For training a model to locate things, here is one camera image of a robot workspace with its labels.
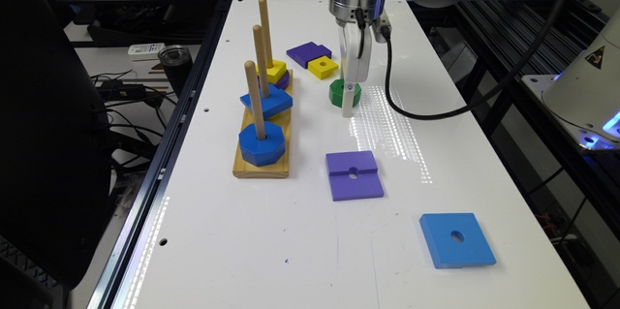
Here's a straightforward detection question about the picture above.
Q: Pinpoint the blue octagonal block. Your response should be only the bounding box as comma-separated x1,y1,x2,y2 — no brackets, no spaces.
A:
238,122,286,167

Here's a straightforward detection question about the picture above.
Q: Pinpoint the small yellow square block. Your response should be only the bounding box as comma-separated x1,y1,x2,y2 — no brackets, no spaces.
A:
307,56,339,79

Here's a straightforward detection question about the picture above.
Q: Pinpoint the large blue square block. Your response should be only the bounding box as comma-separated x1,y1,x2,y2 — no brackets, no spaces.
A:
419,213,496,269

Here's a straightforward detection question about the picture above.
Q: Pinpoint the white remote control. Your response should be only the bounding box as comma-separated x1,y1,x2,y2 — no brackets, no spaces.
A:
128,43,166,61

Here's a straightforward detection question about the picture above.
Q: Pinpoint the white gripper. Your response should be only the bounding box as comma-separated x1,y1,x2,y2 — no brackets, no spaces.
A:
336,12,391,118

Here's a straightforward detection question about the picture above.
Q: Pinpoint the black office chair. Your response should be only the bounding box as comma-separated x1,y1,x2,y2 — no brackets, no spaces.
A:
1,0,112,290

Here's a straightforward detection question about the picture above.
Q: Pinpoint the wooden peg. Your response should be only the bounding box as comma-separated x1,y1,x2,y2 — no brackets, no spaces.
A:
244,60,266,140
259,0,273,69
253,24,270,99

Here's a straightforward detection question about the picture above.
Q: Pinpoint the black tumbler cup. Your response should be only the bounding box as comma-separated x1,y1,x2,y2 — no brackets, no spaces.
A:
158,45,193,97

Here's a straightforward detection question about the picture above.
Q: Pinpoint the rear wooden peg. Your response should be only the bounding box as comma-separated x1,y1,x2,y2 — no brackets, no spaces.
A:
259,0,273,69

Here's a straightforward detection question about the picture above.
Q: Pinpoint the wooden peg base board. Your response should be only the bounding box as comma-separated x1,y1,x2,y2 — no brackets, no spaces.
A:
232,86,292,178

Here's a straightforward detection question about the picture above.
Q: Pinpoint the yellow square block on peg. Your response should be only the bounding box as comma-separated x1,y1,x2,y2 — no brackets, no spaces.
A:
265,60,287,84

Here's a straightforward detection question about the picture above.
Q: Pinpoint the front wooden peg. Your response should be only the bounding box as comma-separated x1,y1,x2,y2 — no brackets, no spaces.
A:
244,60,266,140

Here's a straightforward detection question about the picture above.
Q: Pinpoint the middle wooden peg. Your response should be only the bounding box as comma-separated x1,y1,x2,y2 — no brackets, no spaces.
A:
253,24,270,99

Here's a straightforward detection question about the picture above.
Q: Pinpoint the light purple square block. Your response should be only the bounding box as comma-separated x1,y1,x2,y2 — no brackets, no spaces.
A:
325,151,385,201

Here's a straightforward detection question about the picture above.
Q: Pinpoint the purple round block on peg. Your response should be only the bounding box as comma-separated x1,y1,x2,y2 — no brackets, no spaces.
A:
267,70,291,89

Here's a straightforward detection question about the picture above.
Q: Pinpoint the dark purple square block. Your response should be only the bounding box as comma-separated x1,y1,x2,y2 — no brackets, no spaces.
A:
286,42,332,69

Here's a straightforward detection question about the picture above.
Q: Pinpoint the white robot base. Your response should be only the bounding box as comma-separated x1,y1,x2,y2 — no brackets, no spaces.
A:
521,13,619,150

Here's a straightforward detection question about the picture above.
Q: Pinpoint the green octagonal block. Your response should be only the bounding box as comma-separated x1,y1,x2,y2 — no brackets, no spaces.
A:
328,79,361,108

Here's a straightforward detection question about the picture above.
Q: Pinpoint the blue square block on peg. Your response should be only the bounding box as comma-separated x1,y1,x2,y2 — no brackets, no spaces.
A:
259,84,293,119

